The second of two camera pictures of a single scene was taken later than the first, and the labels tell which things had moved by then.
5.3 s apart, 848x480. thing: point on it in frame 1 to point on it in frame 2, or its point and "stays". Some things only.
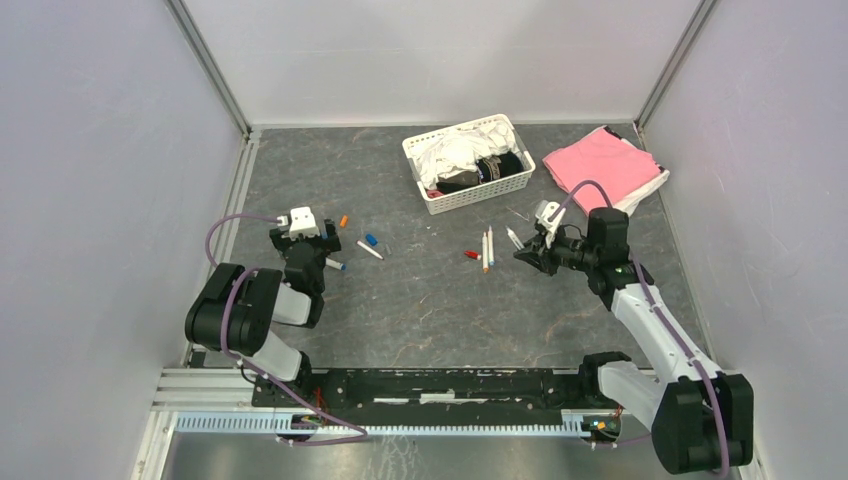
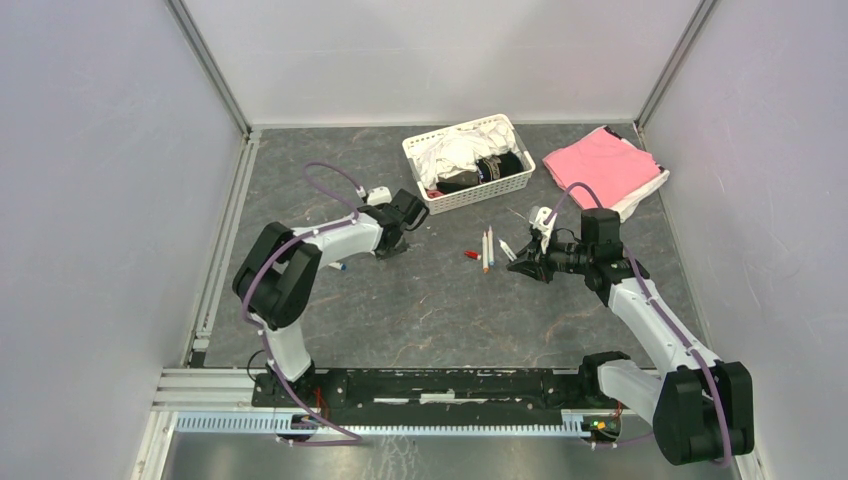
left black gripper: [327, 245] to [383, 254]
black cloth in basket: [489, 169] stays
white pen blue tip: [490, 247] stays
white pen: [514, 237] to [507, 250]
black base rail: [398, 395] stays
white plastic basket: [472, 164] stays
